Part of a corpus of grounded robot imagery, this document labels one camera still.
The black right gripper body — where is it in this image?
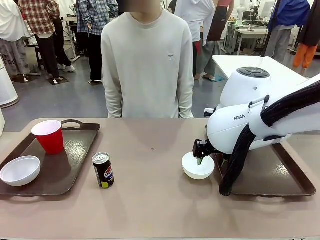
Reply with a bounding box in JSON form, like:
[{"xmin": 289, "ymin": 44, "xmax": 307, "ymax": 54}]
[{"xmin": 192, "ymin": 139, "xmax": 216, "ymax": 158}]

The white round bowl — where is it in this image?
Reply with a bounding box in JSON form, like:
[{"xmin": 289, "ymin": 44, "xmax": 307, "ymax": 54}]
[
  {"xmin": 0, "ymin": 155, "xmax": 41, "ymax": 187},
  {"xmin": 181, "ymin": 151, "xmax": 216, "ymax": 180}
]

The red plastic cup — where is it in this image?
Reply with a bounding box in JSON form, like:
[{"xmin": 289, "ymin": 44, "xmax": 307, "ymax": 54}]
[{"xmin": 31, "ymin": 120, "xmax": 65, "ymax": 156}]

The person's left forearm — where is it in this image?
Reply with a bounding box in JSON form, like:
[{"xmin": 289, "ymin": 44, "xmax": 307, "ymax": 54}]
[{"xmin": 177, "ymin": 82, "xmax": 195, "ymax": 120}]

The person's right forearm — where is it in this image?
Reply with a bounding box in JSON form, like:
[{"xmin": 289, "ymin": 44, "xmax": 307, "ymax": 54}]
[{"xmin": 103, "ymin": 82, "xmax": 124, "ymax": 119}]

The dark brown serving tray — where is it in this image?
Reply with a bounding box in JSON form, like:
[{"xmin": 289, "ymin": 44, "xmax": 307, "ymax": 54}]
[
  {"xmin": 212, "ymin": 141, "xmax": 317, "ymax": 197},
  {"xmin": 0, "ymin": 119, "xmax": 102, "ymax": 197}
]

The person in cream sweatshirt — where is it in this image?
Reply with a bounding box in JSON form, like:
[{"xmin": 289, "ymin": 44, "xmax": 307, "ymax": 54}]
[{"xmin": 100, "ymin": 9, "xmax": 195, "ymax": 120}]

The black Pepsi soda can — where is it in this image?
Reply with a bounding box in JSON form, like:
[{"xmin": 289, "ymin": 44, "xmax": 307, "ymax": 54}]
[{"xmin": 92, "ymin": 152, "xmax": 115, "ymax": 189}]

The white table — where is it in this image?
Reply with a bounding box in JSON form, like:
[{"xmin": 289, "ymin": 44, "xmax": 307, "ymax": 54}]
[{"xmin": 211, "ymin": 54, "xmax": 310, "ymax": 83}]

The white metal workbench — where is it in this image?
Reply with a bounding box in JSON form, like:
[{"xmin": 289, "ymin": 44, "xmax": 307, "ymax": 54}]
[{"xmin": 226, "ymin": 23, "xmax": 270, "ymax": 56}]

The bystander in dark apron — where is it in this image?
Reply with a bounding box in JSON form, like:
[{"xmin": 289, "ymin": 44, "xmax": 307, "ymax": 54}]
[{"xmin": 207, "ymin": 0, "xmax": 235, "ymax": 42}]

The bystander in white shirt grey trousers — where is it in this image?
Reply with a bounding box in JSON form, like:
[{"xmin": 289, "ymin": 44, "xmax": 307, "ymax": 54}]
[{"xmin": 174, "ymin": 0, "xmax": 221, "ymax": 81}]

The bystander in orange trousers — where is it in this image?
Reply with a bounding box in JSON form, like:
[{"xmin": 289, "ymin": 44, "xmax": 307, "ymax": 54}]
[{"xmin": 292, "ymin": 0, "xmax": 320, "ymax": 70}]

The bystander in blue jacket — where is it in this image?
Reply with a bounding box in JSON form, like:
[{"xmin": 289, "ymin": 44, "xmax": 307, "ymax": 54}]
[{"xmin": 264, "ymin": 0, "xmax": 305, "ymax": 63}]

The bystander in blue plaid shirt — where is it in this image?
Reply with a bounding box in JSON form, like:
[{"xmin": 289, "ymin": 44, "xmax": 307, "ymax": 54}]
[{"xmin": 76, "ymin": 0, "xmax": 120, "ymax": 82}]

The white air purifier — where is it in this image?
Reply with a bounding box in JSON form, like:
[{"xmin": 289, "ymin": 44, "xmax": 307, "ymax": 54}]
[{"xmin": 0, "ymin": 53, "xmax": 20, "ymax": 109}]

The bystander in red plaid shirt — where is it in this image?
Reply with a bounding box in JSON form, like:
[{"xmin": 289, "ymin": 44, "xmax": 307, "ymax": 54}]
[{"xmin": 18, "ymin": 0, "xmax": 76, "ymax": 83}]

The bystander in white top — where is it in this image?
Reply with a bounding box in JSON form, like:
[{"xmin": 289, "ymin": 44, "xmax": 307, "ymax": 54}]
[{"xmin": 0, "ymin": 0, "xmax": 32, "ymax": 76}]

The black braided cable sleeve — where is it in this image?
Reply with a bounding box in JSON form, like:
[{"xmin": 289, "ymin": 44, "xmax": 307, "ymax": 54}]
[{"xmin": 219, "ymin": 79, "xmax": 320, "ymax": 197}]

